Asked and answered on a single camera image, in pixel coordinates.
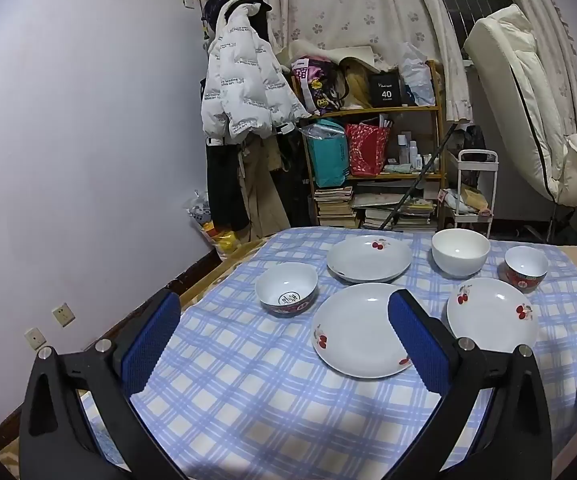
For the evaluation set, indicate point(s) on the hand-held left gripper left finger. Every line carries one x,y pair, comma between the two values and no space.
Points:
151,345

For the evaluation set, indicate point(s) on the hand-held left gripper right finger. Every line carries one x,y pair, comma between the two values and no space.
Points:
421,345

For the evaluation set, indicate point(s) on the white cherry print plate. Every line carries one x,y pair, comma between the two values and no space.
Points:
368,260
358,330
493,310

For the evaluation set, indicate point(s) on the small red patterned bowl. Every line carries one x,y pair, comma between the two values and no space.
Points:
525,262

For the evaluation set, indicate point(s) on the plain white bowl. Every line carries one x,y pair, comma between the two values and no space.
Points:
461,252

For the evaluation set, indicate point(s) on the white bowl with logo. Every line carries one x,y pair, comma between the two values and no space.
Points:
288,285

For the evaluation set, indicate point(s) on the blue checked blanket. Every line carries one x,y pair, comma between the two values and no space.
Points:
248,385

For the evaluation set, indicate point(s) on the plastic bag with yellow packets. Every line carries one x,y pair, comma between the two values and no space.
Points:
221,240

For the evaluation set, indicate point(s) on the stack of flat books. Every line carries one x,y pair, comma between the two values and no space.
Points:
403,215

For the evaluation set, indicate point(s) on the white trolley cart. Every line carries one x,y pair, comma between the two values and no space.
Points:
468,214

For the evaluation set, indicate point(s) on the stack of old books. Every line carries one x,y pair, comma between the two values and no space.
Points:
336,207

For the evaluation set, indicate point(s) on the dark green pole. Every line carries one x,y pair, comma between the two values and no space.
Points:
413,180

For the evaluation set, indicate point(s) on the white recliner chair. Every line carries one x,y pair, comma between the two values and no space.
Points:
528,100

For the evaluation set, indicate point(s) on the black trousers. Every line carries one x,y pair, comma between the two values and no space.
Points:
226,185

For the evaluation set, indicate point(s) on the beige trousers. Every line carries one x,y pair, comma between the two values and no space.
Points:
263,190

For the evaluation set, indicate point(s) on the group of cosmetic bottles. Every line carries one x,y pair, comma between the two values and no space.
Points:
413,152

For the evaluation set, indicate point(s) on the red bag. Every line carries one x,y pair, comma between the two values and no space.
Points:
366,147

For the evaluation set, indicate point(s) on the teal bag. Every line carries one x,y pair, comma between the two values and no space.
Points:
326,160

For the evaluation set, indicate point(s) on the floral curtain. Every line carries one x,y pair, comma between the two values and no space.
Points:
563,45
353,5

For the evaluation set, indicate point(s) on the wooden shelf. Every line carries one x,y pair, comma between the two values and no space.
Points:
393,108

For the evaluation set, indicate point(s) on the clear plastic bag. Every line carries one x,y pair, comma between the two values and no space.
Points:
418,77

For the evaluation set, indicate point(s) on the black box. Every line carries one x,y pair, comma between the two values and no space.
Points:
386,91

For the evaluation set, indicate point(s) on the tan wig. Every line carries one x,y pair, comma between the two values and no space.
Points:
356,85

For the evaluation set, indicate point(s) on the printed shopping bag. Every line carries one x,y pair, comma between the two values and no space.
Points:
316,87

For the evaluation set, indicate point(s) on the white puffer jacket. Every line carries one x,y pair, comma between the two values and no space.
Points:
243,75

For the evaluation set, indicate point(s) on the cream foam pad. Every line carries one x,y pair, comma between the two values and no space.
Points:
328,50

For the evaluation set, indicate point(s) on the dark blue garment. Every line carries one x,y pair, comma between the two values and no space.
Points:
216,5

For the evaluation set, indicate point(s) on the wall socket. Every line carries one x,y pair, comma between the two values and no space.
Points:
34,338
62,315

